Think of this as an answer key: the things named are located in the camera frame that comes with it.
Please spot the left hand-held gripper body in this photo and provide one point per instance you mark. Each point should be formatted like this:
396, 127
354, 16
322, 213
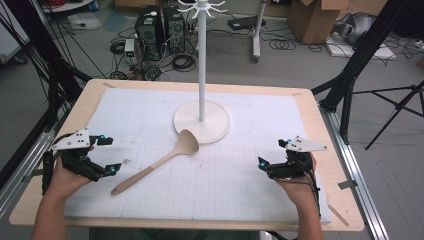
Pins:
78, 160

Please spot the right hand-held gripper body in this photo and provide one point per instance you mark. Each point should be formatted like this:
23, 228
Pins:
293, 168

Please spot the person's right hand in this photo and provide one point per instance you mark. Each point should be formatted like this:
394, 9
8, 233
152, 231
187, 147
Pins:
300, 190

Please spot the person's left hand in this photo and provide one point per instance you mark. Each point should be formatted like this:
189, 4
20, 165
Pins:
65, 183

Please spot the wooden spatula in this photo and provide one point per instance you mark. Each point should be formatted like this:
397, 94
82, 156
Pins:
160, 161

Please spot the white grid mat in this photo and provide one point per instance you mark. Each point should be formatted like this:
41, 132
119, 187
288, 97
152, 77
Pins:
216, 186

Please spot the thin wooden stick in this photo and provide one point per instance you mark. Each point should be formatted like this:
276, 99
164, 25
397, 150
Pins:
338, 215

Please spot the white hook stand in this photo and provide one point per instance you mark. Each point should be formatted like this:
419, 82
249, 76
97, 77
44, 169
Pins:
202, 116

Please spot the person's clothing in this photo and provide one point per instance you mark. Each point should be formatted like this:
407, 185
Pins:
173, 235

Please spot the small white device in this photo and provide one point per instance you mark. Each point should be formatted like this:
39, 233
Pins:
129, 47

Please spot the white stand leg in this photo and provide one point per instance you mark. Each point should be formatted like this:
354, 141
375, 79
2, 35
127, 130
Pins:
257, 33

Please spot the black computer tower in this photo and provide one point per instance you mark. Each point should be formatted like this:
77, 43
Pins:
174, 30
149, 33

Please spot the black tripod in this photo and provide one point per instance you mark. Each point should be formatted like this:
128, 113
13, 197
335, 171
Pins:
396, 106

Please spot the white flat board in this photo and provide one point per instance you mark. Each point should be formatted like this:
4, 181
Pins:
366, 51

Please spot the cardboard box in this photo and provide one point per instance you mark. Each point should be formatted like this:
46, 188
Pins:
313, 20

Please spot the black flat device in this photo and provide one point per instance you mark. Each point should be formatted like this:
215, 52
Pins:
245, 22

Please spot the grey rounded appliance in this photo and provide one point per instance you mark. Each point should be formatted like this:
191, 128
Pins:
355, 28

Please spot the white round table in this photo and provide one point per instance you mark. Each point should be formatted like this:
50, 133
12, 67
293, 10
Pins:
66, 5

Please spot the aluminium rail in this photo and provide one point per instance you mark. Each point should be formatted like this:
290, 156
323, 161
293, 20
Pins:
356, 186
20, 180

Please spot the black frame strut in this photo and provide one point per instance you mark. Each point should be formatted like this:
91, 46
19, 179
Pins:
43, 53
363, 50

